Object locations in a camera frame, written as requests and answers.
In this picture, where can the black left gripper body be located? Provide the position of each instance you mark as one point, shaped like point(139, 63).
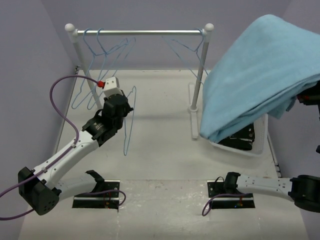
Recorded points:
point(127, 108)

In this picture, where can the blue wire hanger holding trousers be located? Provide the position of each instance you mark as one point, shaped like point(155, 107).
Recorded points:
point(128, 124)

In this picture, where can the light blue trousers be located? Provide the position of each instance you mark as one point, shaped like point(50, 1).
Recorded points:
point(262, 72)

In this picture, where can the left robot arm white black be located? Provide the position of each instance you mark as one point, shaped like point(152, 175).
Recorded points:
point(43, 188)

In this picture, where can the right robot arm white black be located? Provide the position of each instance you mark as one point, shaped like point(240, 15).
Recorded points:
point(303, 190)

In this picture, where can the silver clothes rack with white feet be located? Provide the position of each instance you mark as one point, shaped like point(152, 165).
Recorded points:
point(193, 88)

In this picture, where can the white plastic basket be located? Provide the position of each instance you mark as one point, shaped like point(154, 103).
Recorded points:
point(261, 133)

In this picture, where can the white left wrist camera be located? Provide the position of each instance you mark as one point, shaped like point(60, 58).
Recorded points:
point(112, 87)

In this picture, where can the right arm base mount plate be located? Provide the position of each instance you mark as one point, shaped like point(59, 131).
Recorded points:
point(228, 202)

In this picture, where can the aluminium rail right table edge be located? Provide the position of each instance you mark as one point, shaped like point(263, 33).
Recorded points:
point(275, 161)

